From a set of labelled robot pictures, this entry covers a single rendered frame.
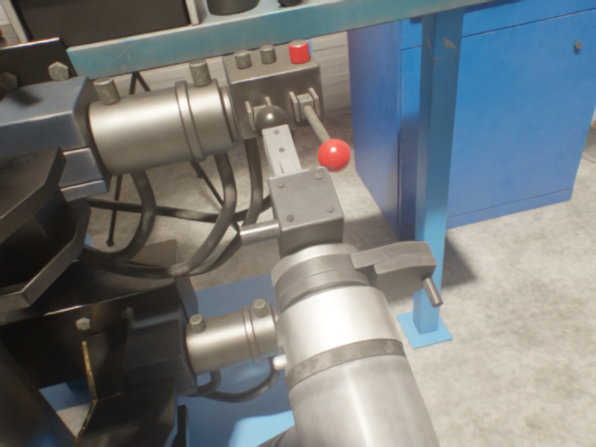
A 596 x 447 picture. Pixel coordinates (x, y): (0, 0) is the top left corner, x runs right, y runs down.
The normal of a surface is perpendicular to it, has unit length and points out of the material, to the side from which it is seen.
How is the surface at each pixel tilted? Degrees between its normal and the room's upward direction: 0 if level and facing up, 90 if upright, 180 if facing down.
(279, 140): 20
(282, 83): 90
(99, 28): 90
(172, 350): 0
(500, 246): 0
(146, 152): 101
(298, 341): 43
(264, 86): 90
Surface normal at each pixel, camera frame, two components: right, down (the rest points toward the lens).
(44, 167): -0.13, -0.79
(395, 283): 0.24, 0.81
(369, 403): 0.02, -0.56
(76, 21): 0.21, 0.58
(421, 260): 0.33, -0.58
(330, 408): -0.47, -0.38
